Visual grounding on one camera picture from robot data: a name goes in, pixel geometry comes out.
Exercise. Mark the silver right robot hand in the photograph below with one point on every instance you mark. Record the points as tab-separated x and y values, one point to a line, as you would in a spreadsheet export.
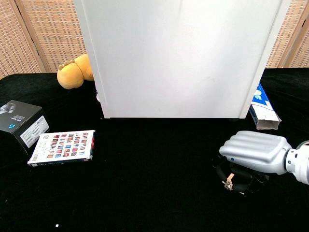
256	149

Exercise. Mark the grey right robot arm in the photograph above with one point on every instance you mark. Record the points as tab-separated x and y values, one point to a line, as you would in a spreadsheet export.
300	164

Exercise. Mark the large white box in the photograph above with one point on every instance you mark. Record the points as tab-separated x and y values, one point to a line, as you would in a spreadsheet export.
173	60

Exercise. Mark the blue and white carton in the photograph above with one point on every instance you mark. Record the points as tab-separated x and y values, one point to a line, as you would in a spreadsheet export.
264	108

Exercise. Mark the black velvet tablecloth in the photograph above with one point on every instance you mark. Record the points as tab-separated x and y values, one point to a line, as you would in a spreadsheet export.
144	181

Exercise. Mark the woven wicker folding screen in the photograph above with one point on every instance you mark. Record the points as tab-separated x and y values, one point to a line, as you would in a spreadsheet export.
294	36
48	29

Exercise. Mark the white box with colourful pictures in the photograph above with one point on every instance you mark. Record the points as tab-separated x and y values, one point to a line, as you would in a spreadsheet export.
62	146

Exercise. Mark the yellow plush toy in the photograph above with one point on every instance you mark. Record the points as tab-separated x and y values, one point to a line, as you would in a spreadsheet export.
71	76

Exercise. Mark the black product box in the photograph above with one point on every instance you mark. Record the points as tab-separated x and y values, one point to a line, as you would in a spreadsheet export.
17	118

